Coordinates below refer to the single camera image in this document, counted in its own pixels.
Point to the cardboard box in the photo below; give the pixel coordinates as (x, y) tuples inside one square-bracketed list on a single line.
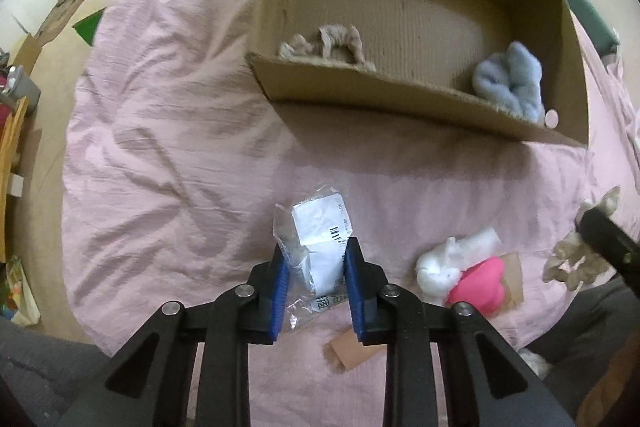
[(425, 22)]

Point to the pink fuzzy sock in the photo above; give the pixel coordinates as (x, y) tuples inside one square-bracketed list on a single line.
[(479, 288)]

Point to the grey trash bin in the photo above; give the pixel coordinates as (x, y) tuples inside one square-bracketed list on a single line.
[(21, 89)]

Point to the beige fuzzy sock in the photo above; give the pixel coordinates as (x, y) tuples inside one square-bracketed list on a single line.
[(327, 44)]

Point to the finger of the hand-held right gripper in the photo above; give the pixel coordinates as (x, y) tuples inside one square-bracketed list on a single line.
[(607, 239)]

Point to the person's grey trouser leg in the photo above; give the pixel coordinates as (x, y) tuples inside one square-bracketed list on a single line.
[(45, 377), (585, 347)]

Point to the pink bed sheet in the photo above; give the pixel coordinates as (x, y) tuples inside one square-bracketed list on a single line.
[(190, 147)]

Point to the cream fuzzy sock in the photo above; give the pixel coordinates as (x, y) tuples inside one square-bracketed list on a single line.
[(575, 262)]

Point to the colourful paper bag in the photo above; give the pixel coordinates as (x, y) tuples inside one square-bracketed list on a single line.
[(17, 292)]

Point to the green paper sheet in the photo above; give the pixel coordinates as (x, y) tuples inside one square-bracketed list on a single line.
[(87, 27)]

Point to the brown cardboard tag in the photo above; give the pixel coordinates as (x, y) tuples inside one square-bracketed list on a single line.
[(350, 349), (512, 279)]

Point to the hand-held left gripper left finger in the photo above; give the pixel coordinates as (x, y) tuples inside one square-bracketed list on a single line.
[(278, 294)]

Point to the light blue fuzzy sock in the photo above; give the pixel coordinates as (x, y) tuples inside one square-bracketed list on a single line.
[(512, 79)]

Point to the clear plastic packet white cloth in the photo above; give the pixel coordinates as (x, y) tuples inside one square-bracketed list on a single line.
[(316, 247)]

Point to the white fuzzy sock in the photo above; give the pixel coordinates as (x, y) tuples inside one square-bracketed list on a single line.
[(452, 264)]

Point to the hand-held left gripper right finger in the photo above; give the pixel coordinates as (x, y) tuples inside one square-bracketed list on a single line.
[(356, 294)]

